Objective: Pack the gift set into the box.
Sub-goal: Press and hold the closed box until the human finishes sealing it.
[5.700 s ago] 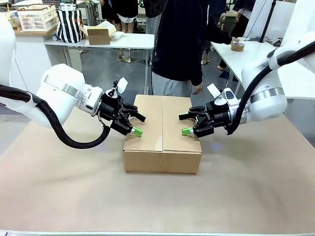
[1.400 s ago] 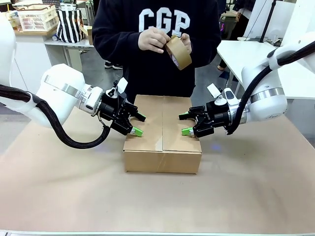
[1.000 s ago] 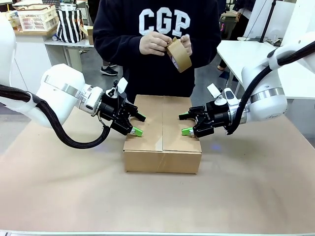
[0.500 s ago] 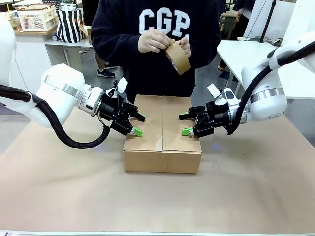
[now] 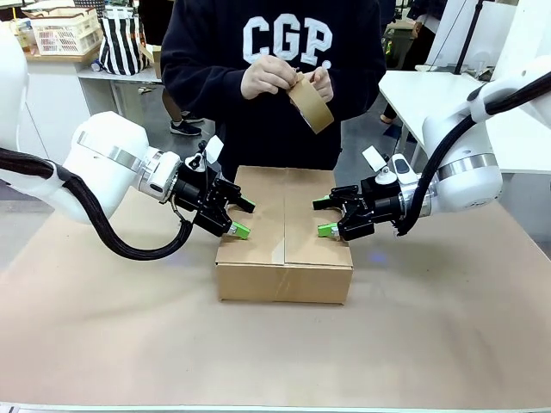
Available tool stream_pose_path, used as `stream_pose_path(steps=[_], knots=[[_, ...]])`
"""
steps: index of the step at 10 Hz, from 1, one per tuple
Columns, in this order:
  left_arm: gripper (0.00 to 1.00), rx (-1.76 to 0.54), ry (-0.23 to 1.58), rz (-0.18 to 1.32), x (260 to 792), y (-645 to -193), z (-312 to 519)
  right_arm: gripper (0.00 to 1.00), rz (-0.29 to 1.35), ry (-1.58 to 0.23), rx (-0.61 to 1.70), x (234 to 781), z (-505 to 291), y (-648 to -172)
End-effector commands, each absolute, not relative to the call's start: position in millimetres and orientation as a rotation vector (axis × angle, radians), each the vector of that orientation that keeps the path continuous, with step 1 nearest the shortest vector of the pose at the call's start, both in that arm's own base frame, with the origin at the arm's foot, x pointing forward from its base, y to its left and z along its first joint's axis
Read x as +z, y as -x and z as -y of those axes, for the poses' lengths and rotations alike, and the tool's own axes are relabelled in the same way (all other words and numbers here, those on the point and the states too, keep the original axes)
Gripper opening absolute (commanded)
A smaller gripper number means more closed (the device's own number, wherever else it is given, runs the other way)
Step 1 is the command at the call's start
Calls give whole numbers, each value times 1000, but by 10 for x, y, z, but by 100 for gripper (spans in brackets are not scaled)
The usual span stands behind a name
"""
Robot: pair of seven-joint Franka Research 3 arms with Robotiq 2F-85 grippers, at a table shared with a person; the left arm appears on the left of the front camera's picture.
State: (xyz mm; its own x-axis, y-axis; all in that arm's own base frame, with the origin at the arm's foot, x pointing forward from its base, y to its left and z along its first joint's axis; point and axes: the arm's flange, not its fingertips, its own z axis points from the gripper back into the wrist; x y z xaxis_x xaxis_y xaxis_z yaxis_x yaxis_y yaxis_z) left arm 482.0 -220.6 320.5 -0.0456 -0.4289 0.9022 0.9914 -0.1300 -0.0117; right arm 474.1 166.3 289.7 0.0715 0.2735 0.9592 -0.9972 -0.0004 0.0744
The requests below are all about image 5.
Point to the person's left forearm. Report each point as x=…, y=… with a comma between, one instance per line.
x=357, y=92

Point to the wooden top white cabinet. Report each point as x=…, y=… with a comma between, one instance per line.
x=56, y=86

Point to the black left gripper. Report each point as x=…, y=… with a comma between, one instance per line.
x=206, y=202

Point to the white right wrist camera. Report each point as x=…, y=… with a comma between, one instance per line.
x=375, y=158

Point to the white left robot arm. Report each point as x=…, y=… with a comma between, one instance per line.
x=107, y=159

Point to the person's left hand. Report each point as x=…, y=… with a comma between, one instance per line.
x=323, y=85

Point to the person in navy hoodie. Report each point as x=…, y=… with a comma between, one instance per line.
x=206, y=43

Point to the black white striped bag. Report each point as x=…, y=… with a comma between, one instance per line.
x=122, y=43

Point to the black stand pole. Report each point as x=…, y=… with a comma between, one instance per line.
x=469, y=34

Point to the white table with metal legs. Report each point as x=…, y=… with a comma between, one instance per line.
x=129, y=78

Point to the brown packing tape roll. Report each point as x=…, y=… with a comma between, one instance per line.
x=316, y=114

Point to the large brown cardboard box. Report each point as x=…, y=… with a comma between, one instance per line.
x=258, y=279

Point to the white plastic lattice basket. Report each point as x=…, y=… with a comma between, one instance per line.
x=64, y=36

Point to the clear plastic jar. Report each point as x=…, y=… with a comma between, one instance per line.
x=23, y=34

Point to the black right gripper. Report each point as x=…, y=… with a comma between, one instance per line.
x=370, y=211

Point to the white rectangular table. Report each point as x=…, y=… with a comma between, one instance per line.
x=413, y=99

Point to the bystander in dark clothes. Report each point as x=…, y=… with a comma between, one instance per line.
x=419, y=34

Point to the white panel board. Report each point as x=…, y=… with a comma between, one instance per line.
x=495, y=30

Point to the person's right hand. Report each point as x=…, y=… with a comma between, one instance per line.
x=262, y=79

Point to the person's right forearm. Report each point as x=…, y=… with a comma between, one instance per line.
x=202, y=92

